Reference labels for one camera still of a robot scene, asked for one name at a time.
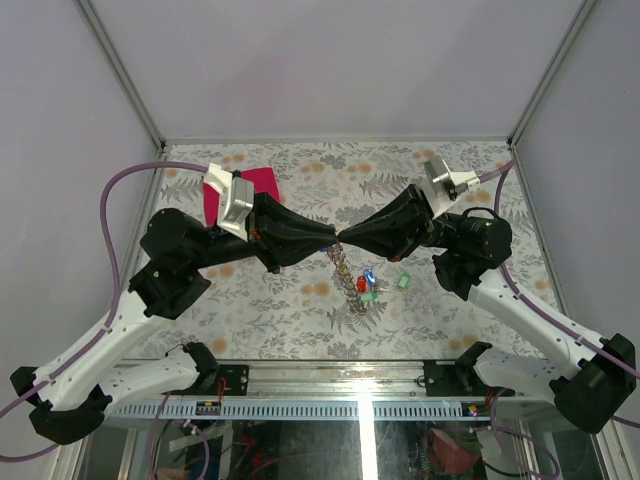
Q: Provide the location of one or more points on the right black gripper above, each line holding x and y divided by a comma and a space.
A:
395, 231

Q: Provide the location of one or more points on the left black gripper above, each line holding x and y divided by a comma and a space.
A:
268, 217

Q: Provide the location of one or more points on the green tag key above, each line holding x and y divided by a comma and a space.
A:
404, 281
371, 296

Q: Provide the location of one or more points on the blue tag key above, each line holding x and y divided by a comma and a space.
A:
370, 278

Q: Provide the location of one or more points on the red tag key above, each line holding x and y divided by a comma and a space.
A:
361, 284

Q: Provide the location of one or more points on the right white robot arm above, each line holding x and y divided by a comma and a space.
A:
585, 375

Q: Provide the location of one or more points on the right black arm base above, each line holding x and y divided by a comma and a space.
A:
450, 377

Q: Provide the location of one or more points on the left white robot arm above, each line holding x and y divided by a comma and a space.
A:
73, 394

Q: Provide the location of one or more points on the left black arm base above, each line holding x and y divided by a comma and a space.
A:
231, 380

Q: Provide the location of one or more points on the red cloth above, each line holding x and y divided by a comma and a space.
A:
264, 181

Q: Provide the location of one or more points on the floral table mat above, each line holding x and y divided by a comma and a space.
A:
301, 312

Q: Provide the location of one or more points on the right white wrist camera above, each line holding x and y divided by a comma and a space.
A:
443, 188

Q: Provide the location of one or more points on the aluminium front rail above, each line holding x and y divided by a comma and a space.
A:
325, 390

